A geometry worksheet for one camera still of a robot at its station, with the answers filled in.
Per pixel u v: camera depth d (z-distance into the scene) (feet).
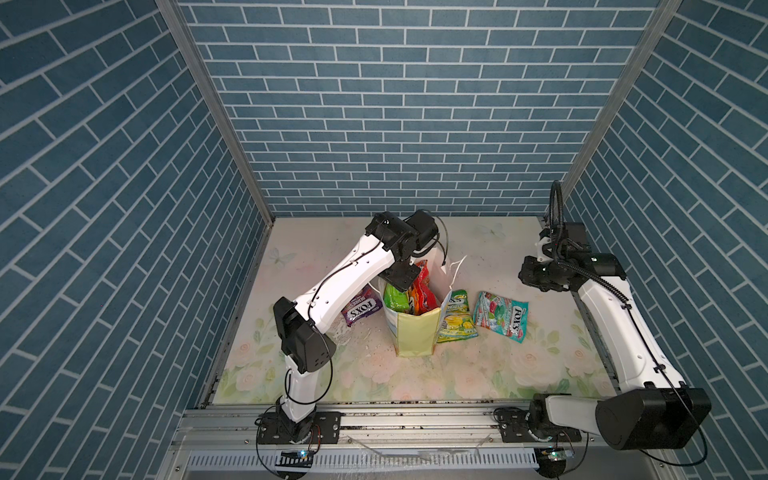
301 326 1.46
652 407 1.28
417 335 2.47
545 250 2.11
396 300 2.54
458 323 2.92
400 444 2.38
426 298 2.52
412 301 2.58
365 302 3.07
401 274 2.15
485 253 3.73
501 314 2.99
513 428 2.41
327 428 2.42
